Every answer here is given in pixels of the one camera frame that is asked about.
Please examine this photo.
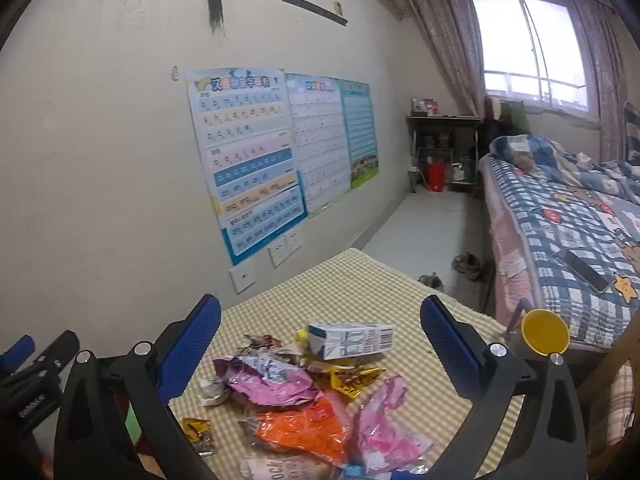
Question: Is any brown chocolate wrapper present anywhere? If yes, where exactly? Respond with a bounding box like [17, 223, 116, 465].
[181, 417, 217, 457]

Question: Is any pink plastic wrapper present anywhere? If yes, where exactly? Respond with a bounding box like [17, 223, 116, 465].
[354, 376, 435, 474]

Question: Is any small yellow foil wrapper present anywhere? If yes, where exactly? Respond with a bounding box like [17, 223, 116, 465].
[329, 365, 385, 400]

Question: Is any purple pink snack bag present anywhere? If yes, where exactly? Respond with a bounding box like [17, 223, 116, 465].
[213, 356, 321, 408]

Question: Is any pink strawberry box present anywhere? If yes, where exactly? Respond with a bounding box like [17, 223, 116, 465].
[239, 455, 342, 480]

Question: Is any orange snack bag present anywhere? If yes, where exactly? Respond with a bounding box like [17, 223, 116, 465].
[253, 391, 354, 466]

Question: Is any white blue milk carton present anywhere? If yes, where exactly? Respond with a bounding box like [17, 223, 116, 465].
[307, 322, 395, 361]

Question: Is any white paper cup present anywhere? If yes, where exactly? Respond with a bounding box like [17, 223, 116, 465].
[198, 377, 231, 408]

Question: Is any white red paper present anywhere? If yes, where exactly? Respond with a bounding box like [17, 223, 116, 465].
[236, 334, 303, 362]

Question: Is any yellow medicine box wrapper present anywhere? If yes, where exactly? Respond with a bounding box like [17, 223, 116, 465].
[295, 328, 311, 356]

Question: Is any dark cup yellow lid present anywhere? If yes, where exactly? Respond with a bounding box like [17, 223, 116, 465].
[506, 298, 570, 359]

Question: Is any black smartphone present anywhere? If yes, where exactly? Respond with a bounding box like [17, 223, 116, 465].
[554, 249, 611, 292]

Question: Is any shoe on floor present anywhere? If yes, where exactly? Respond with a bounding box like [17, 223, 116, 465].
[418, 272, 445, 292]
[452, 252, 483, 281]

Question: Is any bed with plaid quilt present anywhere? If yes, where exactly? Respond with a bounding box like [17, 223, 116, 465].
[480, 134, 639, 350]

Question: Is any yellow checkered tablecloth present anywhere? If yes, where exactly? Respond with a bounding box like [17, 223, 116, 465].
[170, 249, 506, 479]

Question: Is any red bucket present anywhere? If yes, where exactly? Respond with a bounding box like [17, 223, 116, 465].
[425, 160, 446, 192]

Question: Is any dark shelf desk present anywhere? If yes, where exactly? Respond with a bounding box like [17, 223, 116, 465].
[406, 113, 480, 194]

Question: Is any window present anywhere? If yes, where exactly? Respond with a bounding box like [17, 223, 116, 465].
[473, 0, 599, 122]

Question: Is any pink patterned curtain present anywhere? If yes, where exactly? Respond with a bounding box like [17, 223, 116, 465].
[411, 0, 486, 117]

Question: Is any white wall outlet plate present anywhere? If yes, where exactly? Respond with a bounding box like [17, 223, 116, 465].
[229, 260, 256, 295]

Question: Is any double wall socket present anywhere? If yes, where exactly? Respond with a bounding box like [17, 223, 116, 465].
[268, 228, 304, 268]

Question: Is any pinyin wall poster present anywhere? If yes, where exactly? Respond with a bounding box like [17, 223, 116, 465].
[184, 67, 307, 266]

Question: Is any teal wall poster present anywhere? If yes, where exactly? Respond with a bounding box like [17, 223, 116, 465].
[337, 79, 378, 190]

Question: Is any white grid wall poster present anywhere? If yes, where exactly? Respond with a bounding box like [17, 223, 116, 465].
[285, 73, 350, 216]

